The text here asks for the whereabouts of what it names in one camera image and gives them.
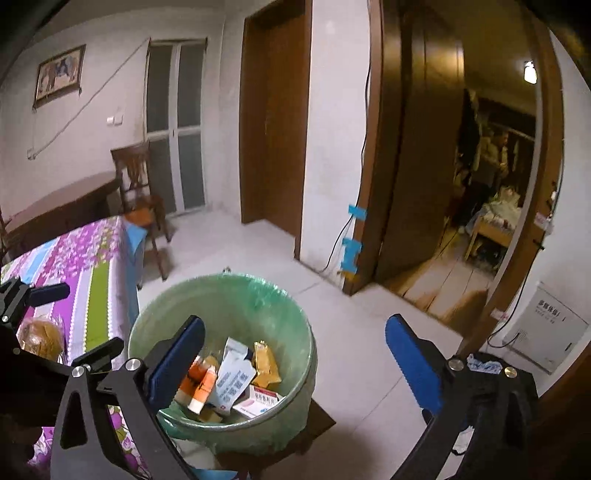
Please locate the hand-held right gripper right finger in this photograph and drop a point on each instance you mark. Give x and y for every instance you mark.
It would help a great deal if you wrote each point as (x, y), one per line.
(413, 364)

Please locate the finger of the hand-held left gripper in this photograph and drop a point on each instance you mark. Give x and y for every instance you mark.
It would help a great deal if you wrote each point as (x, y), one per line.
(48, 293)
(104, 353)

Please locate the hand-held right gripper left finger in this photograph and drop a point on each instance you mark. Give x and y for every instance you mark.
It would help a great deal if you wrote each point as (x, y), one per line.
(178, 362)

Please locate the orange white carton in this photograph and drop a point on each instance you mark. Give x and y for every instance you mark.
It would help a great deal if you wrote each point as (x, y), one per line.
(203, 383)

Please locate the large white wipes packet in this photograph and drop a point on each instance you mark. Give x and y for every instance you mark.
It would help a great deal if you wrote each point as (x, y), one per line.
(233, 383)

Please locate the white red medicine box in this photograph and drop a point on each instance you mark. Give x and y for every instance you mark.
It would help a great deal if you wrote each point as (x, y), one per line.
(258, 400)

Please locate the green-lined trash bin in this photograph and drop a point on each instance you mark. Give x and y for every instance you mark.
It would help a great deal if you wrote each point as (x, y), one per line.
(286, 332)

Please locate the bread in clear bag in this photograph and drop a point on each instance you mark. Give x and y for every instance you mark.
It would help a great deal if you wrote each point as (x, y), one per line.
(39, 337)

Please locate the floral striped tablecloth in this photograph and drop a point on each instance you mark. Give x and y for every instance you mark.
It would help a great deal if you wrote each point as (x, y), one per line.
(92, 277)

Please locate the round wooden table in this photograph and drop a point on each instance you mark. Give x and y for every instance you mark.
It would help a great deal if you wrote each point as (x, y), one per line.
(60, 198)

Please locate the wooden chair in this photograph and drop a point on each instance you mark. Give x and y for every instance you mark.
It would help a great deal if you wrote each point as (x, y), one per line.
(143, 216)

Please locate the blue tape strip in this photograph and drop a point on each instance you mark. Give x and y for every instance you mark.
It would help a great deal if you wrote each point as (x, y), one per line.
(352, 256)
(358, 212)

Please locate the dark wooden stool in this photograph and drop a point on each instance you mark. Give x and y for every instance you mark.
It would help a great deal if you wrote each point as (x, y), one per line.
(295, 434)

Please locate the glass double door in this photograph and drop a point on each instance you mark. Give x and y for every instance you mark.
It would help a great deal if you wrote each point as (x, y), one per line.
(189, 157)

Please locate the open wooden door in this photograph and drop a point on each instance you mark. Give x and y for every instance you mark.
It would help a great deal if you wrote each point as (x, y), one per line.
(415, 161)

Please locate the closed wooden door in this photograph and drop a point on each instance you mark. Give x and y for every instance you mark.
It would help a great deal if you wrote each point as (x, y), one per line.
(277, 134)

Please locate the light bulb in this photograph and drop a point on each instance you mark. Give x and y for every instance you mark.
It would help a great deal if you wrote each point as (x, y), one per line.
(530, 71)

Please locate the white wall box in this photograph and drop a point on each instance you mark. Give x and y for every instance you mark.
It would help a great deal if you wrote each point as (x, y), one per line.
(540, 327)

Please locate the white light switch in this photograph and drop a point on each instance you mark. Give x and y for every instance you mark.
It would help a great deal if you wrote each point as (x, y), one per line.
(115, 119)

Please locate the framed wall picture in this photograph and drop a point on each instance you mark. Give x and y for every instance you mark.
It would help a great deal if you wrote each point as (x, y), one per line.
(60, 76)

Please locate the wooden doorway frame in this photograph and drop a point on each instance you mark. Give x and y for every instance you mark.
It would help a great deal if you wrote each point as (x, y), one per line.
(374, 138)

